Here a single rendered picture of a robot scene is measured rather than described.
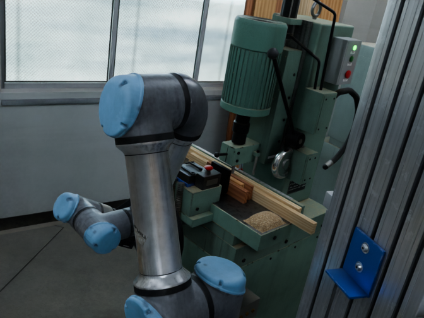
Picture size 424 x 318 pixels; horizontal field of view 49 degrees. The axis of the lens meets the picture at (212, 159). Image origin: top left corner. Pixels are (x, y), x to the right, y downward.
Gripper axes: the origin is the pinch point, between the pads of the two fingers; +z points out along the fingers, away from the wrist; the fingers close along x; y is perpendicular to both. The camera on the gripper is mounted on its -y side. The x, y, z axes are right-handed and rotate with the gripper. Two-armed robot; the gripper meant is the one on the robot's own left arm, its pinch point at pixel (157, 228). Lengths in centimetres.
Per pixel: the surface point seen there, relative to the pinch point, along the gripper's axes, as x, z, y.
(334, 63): 1, 33, -78
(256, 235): 18.7, 20.2, -14.0
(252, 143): -9.0, 29.8, -38.8
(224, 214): 4.5, 20.1, -13.1
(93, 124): -143, 62, -3
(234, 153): -7.4, 22.1, -32.1
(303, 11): -116, 141, -143
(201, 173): -5.2, 10.2, -20.7
